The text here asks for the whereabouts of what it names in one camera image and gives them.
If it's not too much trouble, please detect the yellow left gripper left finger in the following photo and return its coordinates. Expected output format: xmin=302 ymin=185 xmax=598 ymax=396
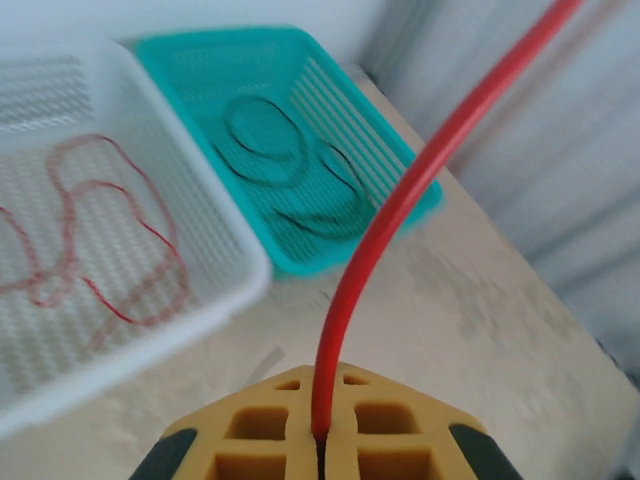
xmin=128 ymin=364 xmax=322 ymax=480

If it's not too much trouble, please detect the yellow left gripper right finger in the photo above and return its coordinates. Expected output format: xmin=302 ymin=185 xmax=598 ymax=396
xmin=319 ymin=362 xmax=526 ymax=480

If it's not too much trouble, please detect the thin red cable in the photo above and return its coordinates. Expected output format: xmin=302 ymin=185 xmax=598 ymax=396
xmin=0 ymin=203 xmax=79 ymax=307
xmin=44 ymin=132 xmax=192 ymax=327

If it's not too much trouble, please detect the thin black cable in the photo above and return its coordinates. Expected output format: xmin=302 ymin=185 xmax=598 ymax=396
xmin=268 ymin=141 xmax=382 ymax=242
xmin=218 ymin=93 xmax=314 ymax=190

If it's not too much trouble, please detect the red and black wire bundle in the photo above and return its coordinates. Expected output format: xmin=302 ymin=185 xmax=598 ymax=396
xmin=310 ymin=0 xmax=586 ymax=436

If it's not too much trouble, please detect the white perforated plastic basket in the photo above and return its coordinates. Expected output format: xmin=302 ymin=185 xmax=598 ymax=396
xmin=0 ymin=39 xmax=274 ymax=441

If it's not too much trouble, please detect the teal perforated plastic basket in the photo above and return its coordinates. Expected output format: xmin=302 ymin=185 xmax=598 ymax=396
xmin=134 ymin=27 xmax=446 ymax=279

